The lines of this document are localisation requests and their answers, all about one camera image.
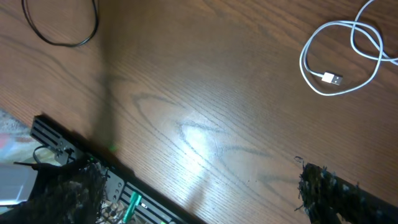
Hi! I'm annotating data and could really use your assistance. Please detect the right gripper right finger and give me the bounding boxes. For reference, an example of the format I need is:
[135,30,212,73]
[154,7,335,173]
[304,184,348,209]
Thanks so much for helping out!
[298,163,397,224]

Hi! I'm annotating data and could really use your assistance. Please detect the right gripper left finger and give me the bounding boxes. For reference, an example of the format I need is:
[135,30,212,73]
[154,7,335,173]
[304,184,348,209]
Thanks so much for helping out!
[1,159,106,224]

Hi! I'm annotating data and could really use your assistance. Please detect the white USB cable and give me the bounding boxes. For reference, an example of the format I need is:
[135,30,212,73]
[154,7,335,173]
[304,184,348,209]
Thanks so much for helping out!
[298,0,398,96]

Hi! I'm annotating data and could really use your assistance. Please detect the short black USB cable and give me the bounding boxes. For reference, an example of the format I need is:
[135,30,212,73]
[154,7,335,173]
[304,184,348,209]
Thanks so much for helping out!
[21,0,100,48]

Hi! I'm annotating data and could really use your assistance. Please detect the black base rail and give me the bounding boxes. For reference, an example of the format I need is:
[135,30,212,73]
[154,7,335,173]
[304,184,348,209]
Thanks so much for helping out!
[30,114,203,224]

